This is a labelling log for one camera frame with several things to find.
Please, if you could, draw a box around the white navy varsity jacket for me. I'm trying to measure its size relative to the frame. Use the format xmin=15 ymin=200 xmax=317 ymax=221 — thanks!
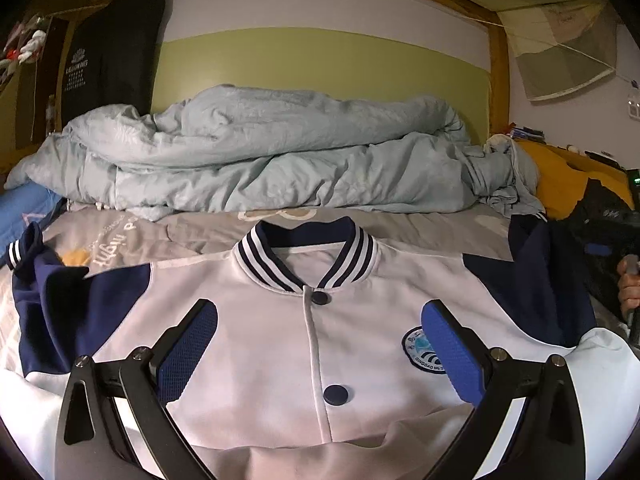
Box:
xmin=1 ymin=218 xmax=639 ymax=479

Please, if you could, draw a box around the right hand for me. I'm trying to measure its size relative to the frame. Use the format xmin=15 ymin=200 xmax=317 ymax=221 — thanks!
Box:
xmin=617 ymin=256 xmax=640 ymax=318

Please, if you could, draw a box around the black fuzzy garment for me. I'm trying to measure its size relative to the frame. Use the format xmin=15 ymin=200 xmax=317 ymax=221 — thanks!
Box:
xmin=563 ymin=179 xmax=639 ymax=318

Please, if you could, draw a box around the yellow pillow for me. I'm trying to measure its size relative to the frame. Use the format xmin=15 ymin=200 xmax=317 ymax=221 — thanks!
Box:
xmin=518 ymin=140 xmax=634 ymax=220

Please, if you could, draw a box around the checkered hanging cloth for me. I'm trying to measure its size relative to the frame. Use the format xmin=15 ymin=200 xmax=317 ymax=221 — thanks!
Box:
xmin=499 ymin=2 xmax=617 ymax=102

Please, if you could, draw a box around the grey heart print bedsheet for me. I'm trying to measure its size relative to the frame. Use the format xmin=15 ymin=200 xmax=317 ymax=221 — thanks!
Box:
xmin=0 ymin=204 xmax=516 ymax=376

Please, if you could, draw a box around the blue pillow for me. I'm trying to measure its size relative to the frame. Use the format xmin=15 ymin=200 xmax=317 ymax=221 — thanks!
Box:
xmin=0 ymin=181 xmax=66 ymax=255

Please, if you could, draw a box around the light green duvet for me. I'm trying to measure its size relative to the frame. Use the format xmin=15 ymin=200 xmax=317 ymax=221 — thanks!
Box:
xmin=6 ymin=84 xmax=544 ymax=220

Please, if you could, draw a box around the black hanging garment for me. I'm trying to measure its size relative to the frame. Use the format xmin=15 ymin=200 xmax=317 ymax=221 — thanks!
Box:
xmin=61 ymin=0 xmax=166 ymax=125

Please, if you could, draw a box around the red white plush toy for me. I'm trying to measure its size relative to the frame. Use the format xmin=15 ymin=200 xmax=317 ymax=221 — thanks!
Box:
xmin=0 ymin=14 xmax=49 ymax=89

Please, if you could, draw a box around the wooden bed frame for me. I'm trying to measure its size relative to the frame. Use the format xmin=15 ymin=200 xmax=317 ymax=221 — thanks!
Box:
xmin=0 ymin=0 xmax=640 ymax=176

